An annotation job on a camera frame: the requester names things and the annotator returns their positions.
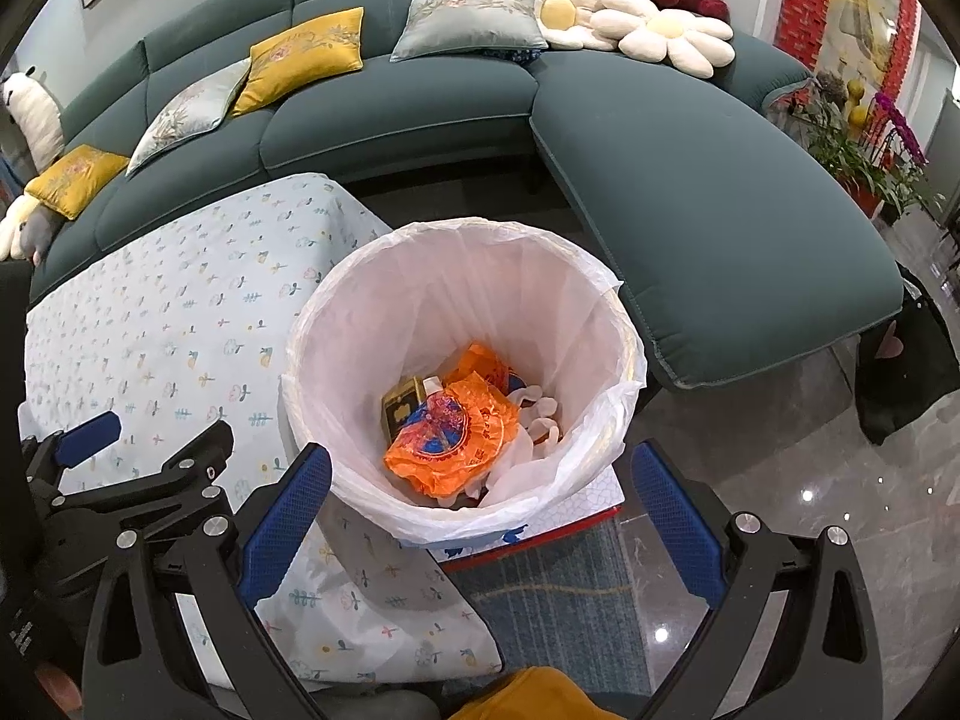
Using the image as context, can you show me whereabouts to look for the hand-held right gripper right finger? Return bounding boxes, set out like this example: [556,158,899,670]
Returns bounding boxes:
[631,441,886,720]

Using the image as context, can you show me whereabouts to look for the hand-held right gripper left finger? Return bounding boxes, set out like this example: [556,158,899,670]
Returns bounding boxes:
[79,442,335,720]

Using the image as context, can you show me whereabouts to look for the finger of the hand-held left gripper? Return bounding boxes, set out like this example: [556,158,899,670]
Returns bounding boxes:
[41,420,235,550]
[22,412,122,496]

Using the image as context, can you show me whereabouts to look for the black gold box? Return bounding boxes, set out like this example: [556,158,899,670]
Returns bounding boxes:
[380,376,430,441]

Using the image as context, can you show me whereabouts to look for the white tissue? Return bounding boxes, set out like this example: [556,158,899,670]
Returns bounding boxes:
[450,382,575,507]

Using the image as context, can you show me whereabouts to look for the orange plastic bag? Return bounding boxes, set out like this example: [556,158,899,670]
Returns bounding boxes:
[442,343,526,406]
[384,377,526,497]

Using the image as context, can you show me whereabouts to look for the white lined trash bin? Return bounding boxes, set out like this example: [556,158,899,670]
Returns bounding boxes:
[281,219,647,547]

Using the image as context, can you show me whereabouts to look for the person's left hand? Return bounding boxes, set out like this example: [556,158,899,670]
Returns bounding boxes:
[34,664,85,717]

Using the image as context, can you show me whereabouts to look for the blue white patterned box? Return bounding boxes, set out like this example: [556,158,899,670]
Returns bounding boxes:
[396,457,628,563]

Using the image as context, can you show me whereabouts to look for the blue striped rug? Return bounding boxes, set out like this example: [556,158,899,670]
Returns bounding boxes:
[442,517,655,698]

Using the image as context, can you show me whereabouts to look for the floral tablecloth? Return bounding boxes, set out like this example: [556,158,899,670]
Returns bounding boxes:
[19,172,505,691]

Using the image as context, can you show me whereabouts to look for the grey plush toy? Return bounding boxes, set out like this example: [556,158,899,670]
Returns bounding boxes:
[22,221,55,267]

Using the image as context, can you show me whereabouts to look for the grey cloth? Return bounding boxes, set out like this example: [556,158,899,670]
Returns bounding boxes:
[322,686,447,720]

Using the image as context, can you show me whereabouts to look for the cream flower plush cushion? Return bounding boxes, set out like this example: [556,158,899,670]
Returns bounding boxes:
[0,195,46,260]

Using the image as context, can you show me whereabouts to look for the yellow embroidered cushion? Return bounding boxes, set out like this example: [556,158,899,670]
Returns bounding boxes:
[24,145,131,221]
[231,7,365,118]

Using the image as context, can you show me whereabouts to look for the dark bag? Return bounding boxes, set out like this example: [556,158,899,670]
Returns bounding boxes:
[853,261,960,449]

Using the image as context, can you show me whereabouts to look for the teal sectional sofa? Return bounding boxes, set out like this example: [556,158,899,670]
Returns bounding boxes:
[0,0,905,391]

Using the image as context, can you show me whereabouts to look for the white panda plush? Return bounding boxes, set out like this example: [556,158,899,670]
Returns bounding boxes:
[0,66,67,173]

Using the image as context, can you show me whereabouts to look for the grey-blue embroidered cushion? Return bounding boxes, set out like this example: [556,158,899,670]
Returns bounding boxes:
[125,58,252,179]
[389,0,548,64]

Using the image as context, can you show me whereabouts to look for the green potted plant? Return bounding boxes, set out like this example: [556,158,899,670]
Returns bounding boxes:
[791,71,950,222]

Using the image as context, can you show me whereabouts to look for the purple orchid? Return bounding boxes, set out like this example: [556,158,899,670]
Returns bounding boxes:
[872,90,932,170]

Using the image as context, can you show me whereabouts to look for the white daisy plush cushion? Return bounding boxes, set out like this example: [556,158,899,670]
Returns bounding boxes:
[591,7,736,81]
[499,0,657,52]

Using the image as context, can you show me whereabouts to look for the red wall decoration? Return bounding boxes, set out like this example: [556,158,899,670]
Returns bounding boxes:
[776,0,925,102]

